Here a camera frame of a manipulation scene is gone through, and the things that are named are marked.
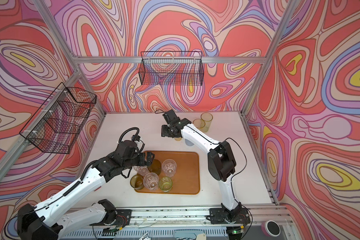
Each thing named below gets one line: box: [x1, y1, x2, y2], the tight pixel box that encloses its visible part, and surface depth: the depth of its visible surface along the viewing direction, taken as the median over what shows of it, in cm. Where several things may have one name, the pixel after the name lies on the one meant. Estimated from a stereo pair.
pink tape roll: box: [261, 220, 281, 237], surface depth 68 cm
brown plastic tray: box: [135, 150, 200, 195], surface depth 87 cm
